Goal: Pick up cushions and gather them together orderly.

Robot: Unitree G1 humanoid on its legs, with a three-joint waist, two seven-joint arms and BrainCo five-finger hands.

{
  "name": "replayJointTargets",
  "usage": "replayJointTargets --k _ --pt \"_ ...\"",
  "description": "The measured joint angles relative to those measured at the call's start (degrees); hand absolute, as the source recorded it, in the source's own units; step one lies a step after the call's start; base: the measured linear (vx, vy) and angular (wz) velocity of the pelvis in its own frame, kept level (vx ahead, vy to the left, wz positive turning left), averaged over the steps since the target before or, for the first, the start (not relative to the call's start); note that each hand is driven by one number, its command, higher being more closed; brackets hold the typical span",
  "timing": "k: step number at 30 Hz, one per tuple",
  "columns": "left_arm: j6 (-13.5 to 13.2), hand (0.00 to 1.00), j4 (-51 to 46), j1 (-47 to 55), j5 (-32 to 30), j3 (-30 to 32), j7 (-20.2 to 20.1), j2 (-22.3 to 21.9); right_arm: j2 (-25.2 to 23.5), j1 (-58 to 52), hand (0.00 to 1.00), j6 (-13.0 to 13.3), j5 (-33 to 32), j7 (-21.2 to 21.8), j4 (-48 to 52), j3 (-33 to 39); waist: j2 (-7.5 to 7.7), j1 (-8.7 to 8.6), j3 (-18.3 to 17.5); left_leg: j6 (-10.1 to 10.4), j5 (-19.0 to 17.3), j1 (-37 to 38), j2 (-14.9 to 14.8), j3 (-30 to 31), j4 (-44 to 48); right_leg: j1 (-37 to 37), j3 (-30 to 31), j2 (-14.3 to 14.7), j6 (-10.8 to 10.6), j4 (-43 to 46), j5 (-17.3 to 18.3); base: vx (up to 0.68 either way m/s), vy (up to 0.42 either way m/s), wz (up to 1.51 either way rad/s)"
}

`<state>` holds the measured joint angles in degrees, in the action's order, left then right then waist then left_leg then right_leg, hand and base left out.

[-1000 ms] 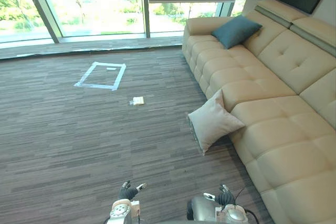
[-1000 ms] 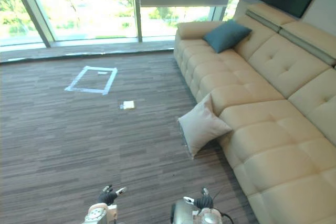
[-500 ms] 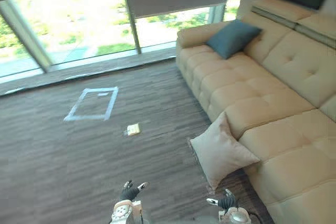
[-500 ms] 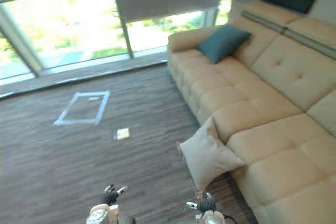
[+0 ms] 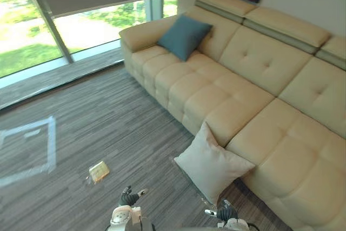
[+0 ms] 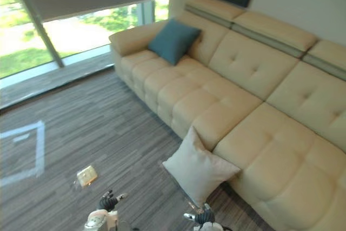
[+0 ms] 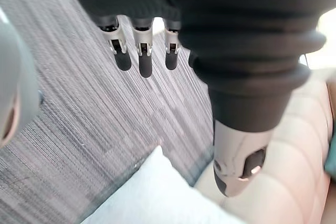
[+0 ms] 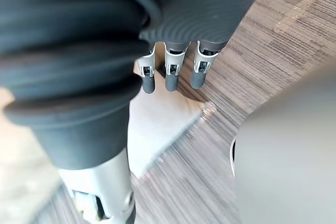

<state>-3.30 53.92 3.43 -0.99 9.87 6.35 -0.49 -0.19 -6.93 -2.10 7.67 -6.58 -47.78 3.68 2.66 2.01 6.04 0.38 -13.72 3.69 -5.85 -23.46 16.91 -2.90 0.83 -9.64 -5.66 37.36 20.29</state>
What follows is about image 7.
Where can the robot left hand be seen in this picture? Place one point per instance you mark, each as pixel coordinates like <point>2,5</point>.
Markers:
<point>236,37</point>

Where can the beige quilted sofa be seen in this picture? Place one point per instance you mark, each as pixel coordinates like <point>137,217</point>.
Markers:
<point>286,161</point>

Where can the teal cushion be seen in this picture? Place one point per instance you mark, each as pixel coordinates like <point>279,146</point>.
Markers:
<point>331,159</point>

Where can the white cushion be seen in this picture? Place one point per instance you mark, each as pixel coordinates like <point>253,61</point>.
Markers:
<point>157,192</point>

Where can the silver robot leg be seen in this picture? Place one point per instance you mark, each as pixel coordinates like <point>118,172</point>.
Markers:
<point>14,82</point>

